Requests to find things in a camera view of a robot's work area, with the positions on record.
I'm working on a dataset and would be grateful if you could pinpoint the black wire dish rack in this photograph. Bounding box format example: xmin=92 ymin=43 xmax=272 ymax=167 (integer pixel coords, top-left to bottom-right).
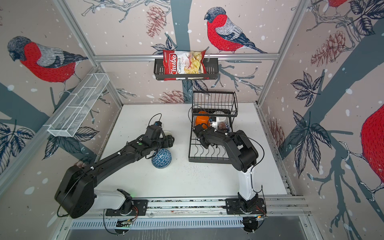
xmin=188 ymin=91 xmax=238 ymax=164

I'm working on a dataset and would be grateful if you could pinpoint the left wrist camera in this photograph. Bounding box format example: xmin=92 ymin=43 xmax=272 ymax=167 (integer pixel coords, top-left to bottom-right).
xmin=153 ymin=121 xmax=163 ymax=130

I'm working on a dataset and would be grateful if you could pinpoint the red cassava chips bag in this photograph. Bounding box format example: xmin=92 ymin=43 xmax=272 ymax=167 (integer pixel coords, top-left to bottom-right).
xmin=163 ymin=50 xmax=207 ymax=75

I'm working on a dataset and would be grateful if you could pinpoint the blue patterned bowl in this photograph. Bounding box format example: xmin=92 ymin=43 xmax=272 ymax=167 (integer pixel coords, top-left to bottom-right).
xmin=152 ymin=149 xmax=172 ymax=169

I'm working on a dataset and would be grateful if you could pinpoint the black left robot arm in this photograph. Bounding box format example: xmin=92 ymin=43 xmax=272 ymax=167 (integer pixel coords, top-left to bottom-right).
xmin=55 ymin=124 xmax=175 ymax=219

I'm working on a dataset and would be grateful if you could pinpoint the orange plastic bowl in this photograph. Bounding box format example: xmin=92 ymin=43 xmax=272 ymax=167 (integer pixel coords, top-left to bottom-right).
xmin=195 ymin=111 xmax=211 ymax=129

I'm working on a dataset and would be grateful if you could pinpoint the white ceramic bowl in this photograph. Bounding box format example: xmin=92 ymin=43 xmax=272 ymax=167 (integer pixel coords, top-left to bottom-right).
xmin=212 ymin=111 xmax=228 ymax=123

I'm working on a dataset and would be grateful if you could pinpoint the red patterned bowl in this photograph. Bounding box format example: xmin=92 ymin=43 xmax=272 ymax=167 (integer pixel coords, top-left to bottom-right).
xmin=218 ymin=122 xmax=232 ymax=133

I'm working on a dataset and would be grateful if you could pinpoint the black wall basket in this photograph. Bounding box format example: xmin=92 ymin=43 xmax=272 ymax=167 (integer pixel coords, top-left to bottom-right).
xmin=154 ymin=59 xmax=219 ymax=81

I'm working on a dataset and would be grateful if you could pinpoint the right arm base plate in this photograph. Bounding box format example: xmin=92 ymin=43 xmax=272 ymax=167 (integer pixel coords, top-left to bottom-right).
xmin=223 ymin=198 xmax=267 ymax=215

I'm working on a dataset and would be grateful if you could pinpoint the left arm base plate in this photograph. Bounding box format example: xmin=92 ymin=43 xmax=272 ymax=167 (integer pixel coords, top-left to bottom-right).
xmin=105 ymin=199 xmax=149 ymax=217

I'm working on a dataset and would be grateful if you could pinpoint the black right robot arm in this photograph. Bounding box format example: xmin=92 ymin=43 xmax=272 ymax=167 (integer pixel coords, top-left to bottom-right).
xmin=193 ymin=124 xmax=266 ymax=215

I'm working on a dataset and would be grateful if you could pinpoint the aluminium mounting rail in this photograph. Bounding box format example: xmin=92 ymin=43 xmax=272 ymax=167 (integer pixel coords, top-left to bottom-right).
xmin=61 ymin=196 xmax=311 ymax=219

